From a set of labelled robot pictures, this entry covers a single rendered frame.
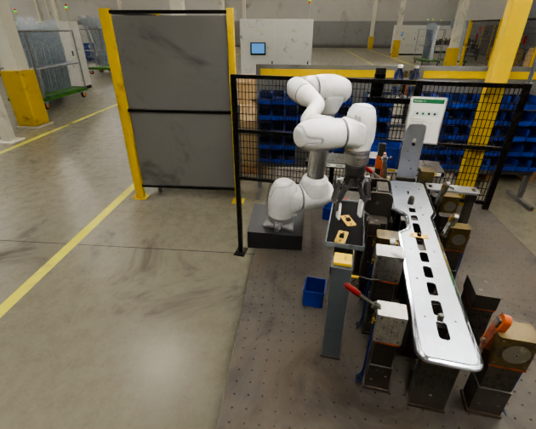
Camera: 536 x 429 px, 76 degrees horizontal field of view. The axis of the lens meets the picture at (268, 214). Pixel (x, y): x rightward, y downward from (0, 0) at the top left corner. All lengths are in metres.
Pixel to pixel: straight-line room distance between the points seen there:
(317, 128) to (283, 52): 7.34
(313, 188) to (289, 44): 6.68
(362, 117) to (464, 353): 0.79
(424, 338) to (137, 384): 1.69
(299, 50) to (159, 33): 4.99
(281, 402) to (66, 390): 1.49
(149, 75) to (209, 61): 0.66
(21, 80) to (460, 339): 8.29
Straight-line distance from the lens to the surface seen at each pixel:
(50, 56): 11.59
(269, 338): 1.52
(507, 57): 2.65
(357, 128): 1.21
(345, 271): 1.18
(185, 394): 2.26
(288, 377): 1.41
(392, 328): 1.20
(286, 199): 1.90
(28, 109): 8.67
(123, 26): 4.03
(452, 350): 1.23
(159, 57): 3.92
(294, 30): 8.43
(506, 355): 1.30
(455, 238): 1.80
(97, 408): 2.36
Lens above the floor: 1.84
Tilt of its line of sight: 29 degrees down
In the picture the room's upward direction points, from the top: straight up
